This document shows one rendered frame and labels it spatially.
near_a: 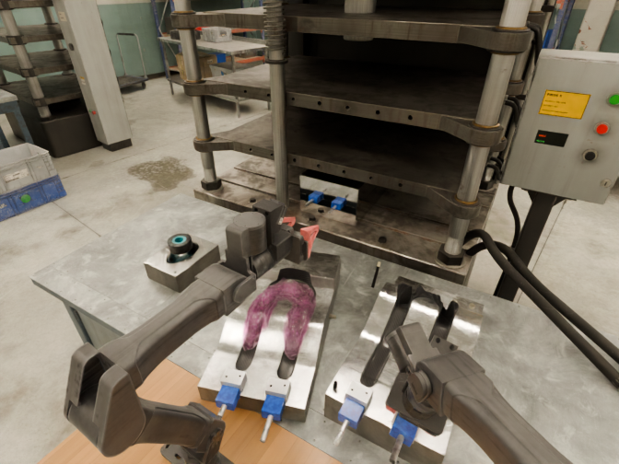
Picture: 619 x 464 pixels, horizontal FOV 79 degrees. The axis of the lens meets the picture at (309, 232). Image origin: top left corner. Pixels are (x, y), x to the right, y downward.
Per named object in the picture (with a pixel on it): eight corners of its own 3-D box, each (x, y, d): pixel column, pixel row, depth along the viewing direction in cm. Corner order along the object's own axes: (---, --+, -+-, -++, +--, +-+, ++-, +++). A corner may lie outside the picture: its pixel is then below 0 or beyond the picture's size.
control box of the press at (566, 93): (502, 411, 172) (678, 67, 90) (435, 382, 185) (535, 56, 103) (508, 376, 188) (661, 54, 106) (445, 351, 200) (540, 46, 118)
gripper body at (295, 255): (264, 219, 79) (240, 235, 74) (305, 234, 74) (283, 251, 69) (266, 245, 83) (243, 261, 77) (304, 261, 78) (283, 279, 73)
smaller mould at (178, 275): (180, 293, 122) (175, 276, 118) (147, 278, 128) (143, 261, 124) (221, 260, 136) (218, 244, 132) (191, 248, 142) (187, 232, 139)
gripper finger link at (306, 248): (299, 208, 83) (274, 226, 77) (327, 217, 80) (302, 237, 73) (299, 234, 87) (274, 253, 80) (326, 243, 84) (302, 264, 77)
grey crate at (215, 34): (214, 42, 544) (213, 29, 534) (202, 40, 570) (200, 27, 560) (233, 41, 561) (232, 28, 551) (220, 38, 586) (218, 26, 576)
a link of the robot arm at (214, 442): (191, 402, 76) (168, 425, 72) (222, 426, 72) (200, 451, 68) (195, 420, 80) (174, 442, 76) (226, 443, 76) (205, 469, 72)
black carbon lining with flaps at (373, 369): (421, 420, 80) (428, 393, 74) (352, 386, 86) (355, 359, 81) (457, 315, 105) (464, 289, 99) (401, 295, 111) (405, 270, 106)
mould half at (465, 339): (436, 478, 77) (449, 444, 69) (323, 416, 88) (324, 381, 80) (479, 319, 113) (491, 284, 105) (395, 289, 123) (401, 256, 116)
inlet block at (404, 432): (401, 478, 66) (410, 461, 64) (374, 461, 68) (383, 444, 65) (419, 423, 77) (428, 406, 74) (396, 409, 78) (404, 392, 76)
